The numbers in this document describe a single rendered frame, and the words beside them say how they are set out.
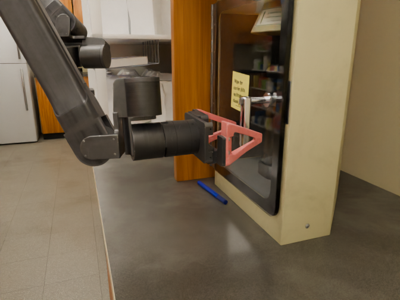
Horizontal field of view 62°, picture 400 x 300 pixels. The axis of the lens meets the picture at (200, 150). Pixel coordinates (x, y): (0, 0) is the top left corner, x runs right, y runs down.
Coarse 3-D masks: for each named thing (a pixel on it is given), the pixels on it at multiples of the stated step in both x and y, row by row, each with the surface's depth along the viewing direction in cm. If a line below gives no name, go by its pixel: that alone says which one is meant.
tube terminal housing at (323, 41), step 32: (320, 0) 51; (352, 0) 53; (320, 32) 52; (352, 32) 54; (320, 64) 54; (352, 64) 69; (320, 96) 56; (288, 128) 55; (320, 128) 57; (288, 160) 57; (320, 160) 59; (224, 192) 84; (288, 192) 59; (320, 192) 61; (288, 224) 60; (320, 224) 63
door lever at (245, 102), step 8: (248, 96) 56; (264, 96) 58; (240, 104) 57; (248, 104) 56; (264, 104) 59; (240, 112) 57; (248, 112) 57; (240, 120) 58; (248, 120) 57; (248, 128) 58; (240, 136) 58; (248, 136) 58; (240, 144) 59
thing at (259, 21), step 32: (224, 0) 71; (256, 0) 59; (288, 0) 50; (224, 32) 72; (256, 32) 60; (288, 32) 51; (224, 64) 74; (256, 64) 61; (288, 64) 53; (224, 96) 76; (256, 96) 62; (256, 128) 63; (256, 160) 64; (256, 192) 66
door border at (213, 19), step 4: (216, 4) 75; (216, 8) 75; (216, 12) 76; (292, 12) 51; (216, 16) 76; (292, 16) 51; (212, 20) 78; (212, 24) 78; (212, 28) 78; (212, 40) 79; (212, 44) 79; (212, 48) 79; (212, 52) 80; (212, 56) 80; (212, 60) 80; (212, 64) 80; (212, 68) 81; (212, 72) 81; (288, 72) 53; (212, 76) 81; (212, 80) 81; (212, 84) 81; (212, 88) 82; (212, 92) 82; (212, 96) 82; (212, 100) 82; (212, 104) 83; (212, 108) 83; (212, 112) 83; (212, 120) 84; (284, 132) 56; (212, 144) 85; (212, 164) 87; (280, 180) 58
